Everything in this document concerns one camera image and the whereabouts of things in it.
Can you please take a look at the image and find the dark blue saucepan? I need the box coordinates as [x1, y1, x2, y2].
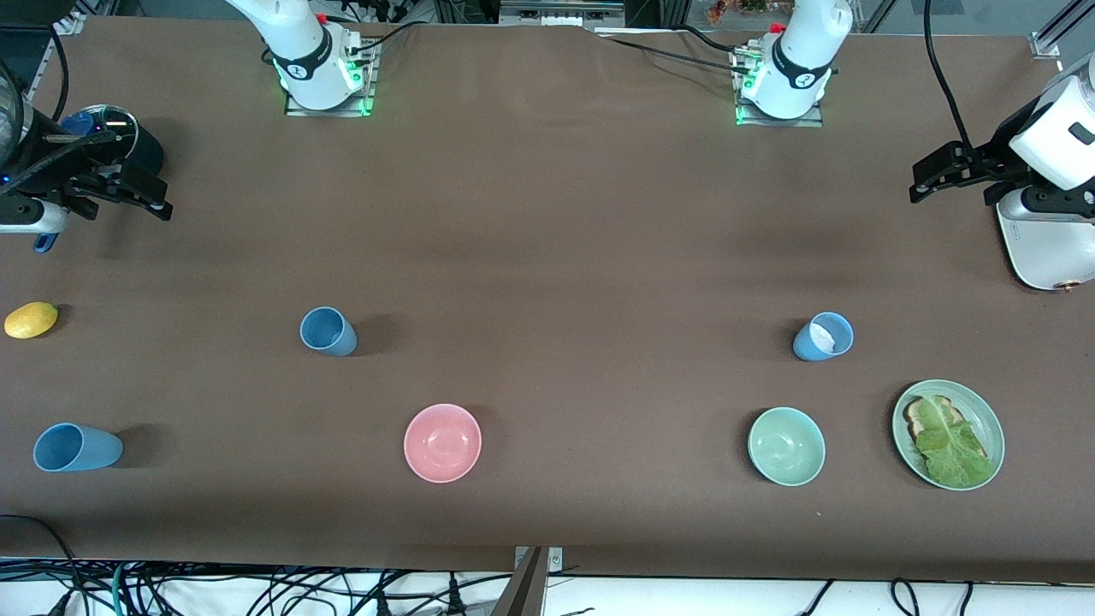
[33, 104, 165, 255]

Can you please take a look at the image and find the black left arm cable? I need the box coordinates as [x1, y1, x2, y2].
[922, 0, 976, 155]

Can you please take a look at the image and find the metal table edge bracket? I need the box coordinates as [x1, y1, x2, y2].
[513, 546, 565, 574]

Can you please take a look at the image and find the glass lid blue knob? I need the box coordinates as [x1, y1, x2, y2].
[62, 104, 139, 163]

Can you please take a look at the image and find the aluminium frame profile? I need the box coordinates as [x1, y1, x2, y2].
[1031, 0, 1095, 61]
[21, 7, 88, 99]

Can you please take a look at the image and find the pale green bowl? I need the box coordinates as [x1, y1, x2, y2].
[747, 406, 827, 488]

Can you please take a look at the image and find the black floor cable tangle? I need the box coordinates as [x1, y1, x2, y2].
[86, 560, 514, 616]

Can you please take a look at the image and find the green lettuce leaf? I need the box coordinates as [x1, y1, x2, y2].
[914, 395, 997, 490]

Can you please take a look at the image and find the grey metal box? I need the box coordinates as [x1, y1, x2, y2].
[499, 0, 627, 28]

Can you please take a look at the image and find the blue cup white inside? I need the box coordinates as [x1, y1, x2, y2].
[792, 311, 855, 362]

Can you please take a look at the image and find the slice of toast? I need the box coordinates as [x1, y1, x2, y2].
[904, 394, 989, 463]

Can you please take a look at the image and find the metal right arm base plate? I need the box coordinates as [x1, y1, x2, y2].
[284, 34, 377, 118]

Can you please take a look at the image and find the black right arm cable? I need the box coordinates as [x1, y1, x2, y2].
[0, 34, 116, 185]

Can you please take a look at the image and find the black looped floor cable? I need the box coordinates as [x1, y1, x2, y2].
[0, 513, 86, 616]

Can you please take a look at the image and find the dark metal post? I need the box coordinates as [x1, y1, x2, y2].
[489, 548, 548, 616]

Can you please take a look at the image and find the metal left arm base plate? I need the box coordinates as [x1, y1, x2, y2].
[734, 43, 825, 128]

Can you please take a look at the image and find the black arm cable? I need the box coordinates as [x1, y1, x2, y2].
[0, 34, 116, 185]
[922, 0, 976, 155]

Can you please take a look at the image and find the black table cable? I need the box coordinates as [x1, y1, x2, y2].
[355, 21, 437, 56]
[590, 33, 754, 78]
[680, 26, 747, 56]

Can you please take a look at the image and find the plain blue cup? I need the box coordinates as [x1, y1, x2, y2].
[33, 423, 124, 473]
[299, 306, 358, 358]

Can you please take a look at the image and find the white toaster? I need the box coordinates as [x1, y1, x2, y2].
[997, 188, 1095, 293]

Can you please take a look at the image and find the yellow lemon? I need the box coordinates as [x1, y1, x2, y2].
[3, 301, 60, 341]

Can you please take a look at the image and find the pale green plate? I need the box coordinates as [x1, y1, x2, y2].
[891, 379, 1006, 492]

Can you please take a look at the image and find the pink bowl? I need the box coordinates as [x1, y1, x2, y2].
[403, 403, 483, 484]

